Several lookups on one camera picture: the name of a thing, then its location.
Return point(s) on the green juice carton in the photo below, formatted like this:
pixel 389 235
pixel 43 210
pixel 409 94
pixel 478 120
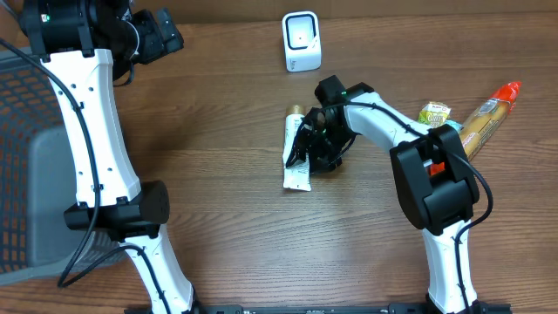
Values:
pixel 434 114

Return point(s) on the white cream tube gold cap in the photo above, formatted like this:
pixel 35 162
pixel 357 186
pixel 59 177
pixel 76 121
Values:
pixel 296 177

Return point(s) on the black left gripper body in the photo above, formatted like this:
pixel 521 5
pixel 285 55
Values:
pixel 163 33

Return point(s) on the grey plastic shopping basket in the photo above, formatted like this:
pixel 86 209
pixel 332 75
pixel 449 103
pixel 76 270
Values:
pixel 37 178

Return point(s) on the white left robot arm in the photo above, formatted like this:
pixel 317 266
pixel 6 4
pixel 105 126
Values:
pixel 83 47

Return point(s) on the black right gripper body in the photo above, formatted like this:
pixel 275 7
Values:
pixel 328 151

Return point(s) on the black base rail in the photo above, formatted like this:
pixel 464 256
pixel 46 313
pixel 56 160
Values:
pixel 395 308

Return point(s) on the white barcode scanner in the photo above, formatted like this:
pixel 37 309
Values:
pixel 301 41

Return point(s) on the teal wipes packet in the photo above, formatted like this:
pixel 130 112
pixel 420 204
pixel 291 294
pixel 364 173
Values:
pixel 454 124

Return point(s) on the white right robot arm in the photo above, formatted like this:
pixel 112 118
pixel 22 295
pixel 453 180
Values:
pixel 436 185

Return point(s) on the orange pasta packet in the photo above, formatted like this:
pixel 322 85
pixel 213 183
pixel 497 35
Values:
pixel 483 122

